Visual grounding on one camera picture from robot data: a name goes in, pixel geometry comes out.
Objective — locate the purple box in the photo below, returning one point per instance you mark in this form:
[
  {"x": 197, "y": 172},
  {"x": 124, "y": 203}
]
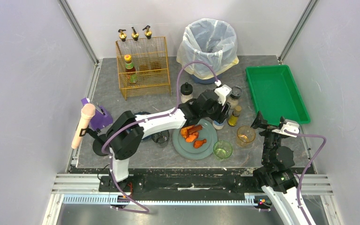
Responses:
[{"x": 102, "y": 117}]

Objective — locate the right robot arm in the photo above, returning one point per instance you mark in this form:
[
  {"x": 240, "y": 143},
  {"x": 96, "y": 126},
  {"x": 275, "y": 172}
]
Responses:
[{"x": 275, "y": 177}]

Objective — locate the bin with plastic liner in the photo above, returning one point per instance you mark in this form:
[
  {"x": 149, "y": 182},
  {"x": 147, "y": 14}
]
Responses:
[{"x": 211, "y": 41}]

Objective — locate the red sauce bottle green label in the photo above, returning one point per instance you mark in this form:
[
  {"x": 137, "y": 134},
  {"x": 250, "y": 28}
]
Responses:
[{"x": 130, "y": 69}]

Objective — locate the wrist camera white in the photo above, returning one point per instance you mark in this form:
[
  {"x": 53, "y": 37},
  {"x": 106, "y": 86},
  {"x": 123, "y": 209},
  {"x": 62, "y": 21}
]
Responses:
[
  {"x": 222, "y": 91},
  {"x": 291, "y": 129}
]

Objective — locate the black cap spice jar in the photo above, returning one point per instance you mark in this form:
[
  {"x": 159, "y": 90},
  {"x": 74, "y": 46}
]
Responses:
[{"x": 186, "y": 91}]

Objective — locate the yellow wire rack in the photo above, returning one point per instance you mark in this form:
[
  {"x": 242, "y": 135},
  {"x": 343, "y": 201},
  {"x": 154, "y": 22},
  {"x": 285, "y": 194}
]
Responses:
[{"x": 149, "y": 81}]

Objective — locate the fried food on plate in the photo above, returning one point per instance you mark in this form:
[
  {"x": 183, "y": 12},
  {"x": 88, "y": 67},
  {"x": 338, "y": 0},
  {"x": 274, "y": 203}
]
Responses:
[{"x": 191, "y": 135}]

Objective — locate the brown-sauce bottle gold spout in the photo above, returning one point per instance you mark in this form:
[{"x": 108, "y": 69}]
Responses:
[{"x": 138, "y": 51}]

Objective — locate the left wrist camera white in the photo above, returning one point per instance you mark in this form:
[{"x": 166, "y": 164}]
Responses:
[{"x": 222, "y": 91}]

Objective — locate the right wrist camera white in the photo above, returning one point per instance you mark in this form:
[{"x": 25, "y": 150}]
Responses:
[{"x": 291, "y": 129}]

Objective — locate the amber glass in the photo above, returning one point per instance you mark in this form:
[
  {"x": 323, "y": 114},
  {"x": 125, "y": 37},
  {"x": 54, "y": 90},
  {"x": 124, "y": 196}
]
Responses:
[{"x": 245, "y": 136}]

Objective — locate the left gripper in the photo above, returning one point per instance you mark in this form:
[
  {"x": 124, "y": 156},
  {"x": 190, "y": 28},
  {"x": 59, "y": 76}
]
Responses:
[{"x": 220, "y": 111}]

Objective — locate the dark smoky glass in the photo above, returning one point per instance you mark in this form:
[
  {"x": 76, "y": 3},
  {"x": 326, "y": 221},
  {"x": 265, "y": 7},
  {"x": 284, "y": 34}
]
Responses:
[{"x": 161, "y": 138}]

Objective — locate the clear oil bottle gold spout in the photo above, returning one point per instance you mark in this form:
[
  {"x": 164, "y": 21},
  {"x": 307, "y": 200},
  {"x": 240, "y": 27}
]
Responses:
[{"x": 124, "y": 46}]

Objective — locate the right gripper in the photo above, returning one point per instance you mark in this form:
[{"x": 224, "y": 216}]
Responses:
[{"x": 268, "y": 129}]

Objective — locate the blue ribbed dish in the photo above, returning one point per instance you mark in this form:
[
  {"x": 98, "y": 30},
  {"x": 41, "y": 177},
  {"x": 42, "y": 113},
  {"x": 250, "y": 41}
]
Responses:
[{"x": 142, "y": 113}]

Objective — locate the small yellow oil bottle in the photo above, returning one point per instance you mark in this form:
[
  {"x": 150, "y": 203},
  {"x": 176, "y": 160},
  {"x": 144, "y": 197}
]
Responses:
[{"x": 232, "y": 121}]

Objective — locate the beige microphone on stand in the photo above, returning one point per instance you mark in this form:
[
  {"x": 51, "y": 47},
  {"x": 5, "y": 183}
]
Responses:
[{"x": 84, "y": 128}]

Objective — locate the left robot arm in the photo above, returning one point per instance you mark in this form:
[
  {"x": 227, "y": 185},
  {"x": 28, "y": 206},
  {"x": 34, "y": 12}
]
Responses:
[{"x": 125, "y": 135}]

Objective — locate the green glass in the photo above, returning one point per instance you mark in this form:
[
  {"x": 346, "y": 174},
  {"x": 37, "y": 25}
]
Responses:
[{"x": 222, "y": 149}]

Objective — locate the grey-green round plate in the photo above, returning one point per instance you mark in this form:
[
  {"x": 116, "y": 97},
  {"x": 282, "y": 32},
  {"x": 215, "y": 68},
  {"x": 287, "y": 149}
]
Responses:
[{"x": 187, "y": 150}]

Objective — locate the green plastic tray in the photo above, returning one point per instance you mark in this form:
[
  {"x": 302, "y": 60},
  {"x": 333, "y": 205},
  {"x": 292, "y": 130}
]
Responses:
[{"x": 275, "y": 94}]

